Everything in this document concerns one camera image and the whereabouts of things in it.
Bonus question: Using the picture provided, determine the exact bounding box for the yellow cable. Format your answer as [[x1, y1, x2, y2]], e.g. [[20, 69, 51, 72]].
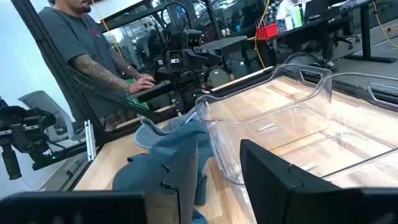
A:
[[91, 0, 124, 57], [254, 0, 272, 70], [372, 0, 398, 49]]

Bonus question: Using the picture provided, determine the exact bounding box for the black leader arm with handle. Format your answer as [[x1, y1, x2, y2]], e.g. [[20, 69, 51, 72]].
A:
[[0, 98, 88, 181]]

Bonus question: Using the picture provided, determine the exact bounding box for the black floor fan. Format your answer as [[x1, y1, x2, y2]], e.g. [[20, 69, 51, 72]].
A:
[[282, 52, 327, 69]]

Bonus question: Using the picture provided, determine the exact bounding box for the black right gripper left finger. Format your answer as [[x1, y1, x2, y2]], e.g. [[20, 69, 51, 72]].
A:
[[144, 139, 199, 224]]

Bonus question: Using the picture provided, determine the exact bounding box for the clear plastic bin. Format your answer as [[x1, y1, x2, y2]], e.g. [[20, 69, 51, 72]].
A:
[[195, 63, 333, 187], [217, 73, 398, 224]]

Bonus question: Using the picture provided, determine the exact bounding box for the grey office chair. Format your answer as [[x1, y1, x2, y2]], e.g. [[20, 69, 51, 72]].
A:
[[17, 90, 76, 144]]

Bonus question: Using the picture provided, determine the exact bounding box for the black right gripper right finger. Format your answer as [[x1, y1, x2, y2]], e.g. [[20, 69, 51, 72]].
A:
[[239, 139, 340, 224]]

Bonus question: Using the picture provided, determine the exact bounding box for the person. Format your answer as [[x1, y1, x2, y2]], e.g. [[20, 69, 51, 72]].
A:
[[275, 0, 308, 21], [37, 0, 156, 123]]

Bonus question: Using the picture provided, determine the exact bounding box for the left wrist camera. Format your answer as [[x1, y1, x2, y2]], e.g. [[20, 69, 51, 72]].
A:
[[182, 29, 203, 49]]

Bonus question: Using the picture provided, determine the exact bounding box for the silver metal bracket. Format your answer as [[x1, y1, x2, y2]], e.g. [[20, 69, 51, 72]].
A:
[[84, 119, 96, 162]]

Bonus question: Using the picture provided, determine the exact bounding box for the black office chair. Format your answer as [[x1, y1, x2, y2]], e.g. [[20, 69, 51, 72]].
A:
[[326, 14, 361, 50]]

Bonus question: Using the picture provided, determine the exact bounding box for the red plastic crate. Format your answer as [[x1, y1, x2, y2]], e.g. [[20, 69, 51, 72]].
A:
[[255, 22, 279, 40]]

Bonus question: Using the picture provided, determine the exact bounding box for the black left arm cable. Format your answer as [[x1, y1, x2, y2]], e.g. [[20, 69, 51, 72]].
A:
[[160, 1, 193, 30]]

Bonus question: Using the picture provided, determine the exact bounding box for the black office desk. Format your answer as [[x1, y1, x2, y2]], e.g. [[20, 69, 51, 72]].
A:
[[245, 0, 398, 63]]

